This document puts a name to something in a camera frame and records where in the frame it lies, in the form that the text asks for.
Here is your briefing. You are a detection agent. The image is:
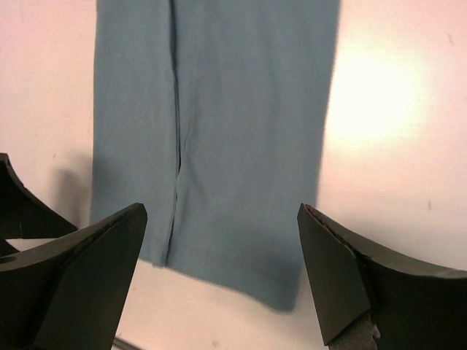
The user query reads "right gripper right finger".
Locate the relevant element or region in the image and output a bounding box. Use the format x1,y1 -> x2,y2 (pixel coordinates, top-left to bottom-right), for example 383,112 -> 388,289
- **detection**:
297,204 -> 466,349

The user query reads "blue t-shirt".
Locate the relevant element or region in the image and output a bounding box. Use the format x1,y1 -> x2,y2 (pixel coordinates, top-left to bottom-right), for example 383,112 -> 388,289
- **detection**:
90,1 -> 339,311

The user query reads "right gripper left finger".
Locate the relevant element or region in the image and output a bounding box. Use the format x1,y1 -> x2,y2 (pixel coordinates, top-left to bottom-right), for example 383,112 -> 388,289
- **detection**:
1,203 -> 147,349

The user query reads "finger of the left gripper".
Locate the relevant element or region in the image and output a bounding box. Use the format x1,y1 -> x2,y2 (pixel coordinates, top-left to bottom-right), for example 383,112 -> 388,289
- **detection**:
1,153 -> 77,255

